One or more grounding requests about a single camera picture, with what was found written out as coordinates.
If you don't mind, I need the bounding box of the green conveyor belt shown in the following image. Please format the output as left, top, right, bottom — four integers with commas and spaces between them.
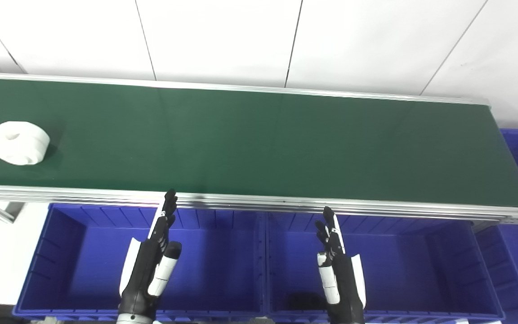
0, 71, 518, 225
0, 77, 518, 208

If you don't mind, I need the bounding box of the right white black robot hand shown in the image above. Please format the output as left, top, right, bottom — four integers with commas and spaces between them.
315, 206, 366, 324

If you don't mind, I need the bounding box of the white round plastic part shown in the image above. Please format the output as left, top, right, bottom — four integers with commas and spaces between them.
0, 121, 50, 166

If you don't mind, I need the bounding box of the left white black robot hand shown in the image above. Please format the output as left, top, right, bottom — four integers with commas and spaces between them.
117, 189, 182, 318

